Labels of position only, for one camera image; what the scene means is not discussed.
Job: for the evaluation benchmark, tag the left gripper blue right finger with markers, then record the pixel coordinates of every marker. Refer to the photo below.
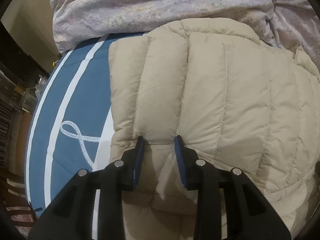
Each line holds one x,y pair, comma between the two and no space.
182,167

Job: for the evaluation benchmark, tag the cluttered side table items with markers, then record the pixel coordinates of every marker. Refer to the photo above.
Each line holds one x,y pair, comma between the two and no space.
18,101

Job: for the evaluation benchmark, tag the beige quilted down jacket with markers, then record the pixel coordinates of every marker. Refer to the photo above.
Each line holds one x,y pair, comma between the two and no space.
235,100

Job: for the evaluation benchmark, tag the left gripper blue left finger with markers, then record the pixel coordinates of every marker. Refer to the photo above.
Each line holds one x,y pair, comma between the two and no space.
137,165

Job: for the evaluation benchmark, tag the lilac floral duvet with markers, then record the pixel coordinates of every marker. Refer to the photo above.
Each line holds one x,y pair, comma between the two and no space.
280,23

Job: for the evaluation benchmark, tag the blue white striped bed sheet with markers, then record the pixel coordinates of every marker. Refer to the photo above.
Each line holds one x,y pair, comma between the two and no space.
72,124

